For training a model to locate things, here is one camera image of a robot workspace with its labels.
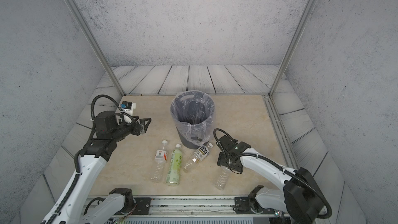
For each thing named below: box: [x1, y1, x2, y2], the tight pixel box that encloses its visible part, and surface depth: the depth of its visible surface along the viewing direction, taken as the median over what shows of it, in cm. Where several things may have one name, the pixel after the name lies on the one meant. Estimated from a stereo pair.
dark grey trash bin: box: [173, 116, 213, 150], surface depth 76 cm
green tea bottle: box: [165, 144, 183, 187], surface depth 82 cm
